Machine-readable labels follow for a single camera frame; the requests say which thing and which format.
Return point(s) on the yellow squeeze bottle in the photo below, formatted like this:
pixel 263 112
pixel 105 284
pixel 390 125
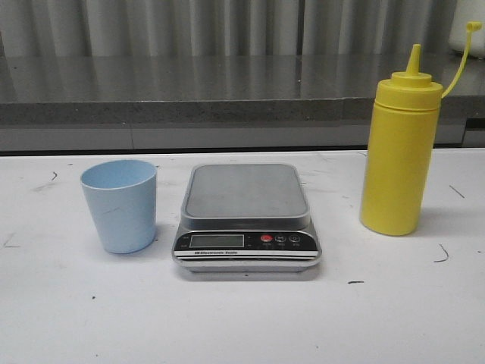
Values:
pixel 403 129

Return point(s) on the silver digital kitchen scale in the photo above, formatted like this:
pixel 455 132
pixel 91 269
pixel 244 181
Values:
pixel 246 218

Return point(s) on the white container in background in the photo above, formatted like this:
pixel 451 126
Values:
pixel 467 11

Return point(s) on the light blue plastic cup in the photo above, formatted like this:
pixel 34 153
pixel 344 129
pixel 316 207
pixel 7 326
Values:
pixel 121 196

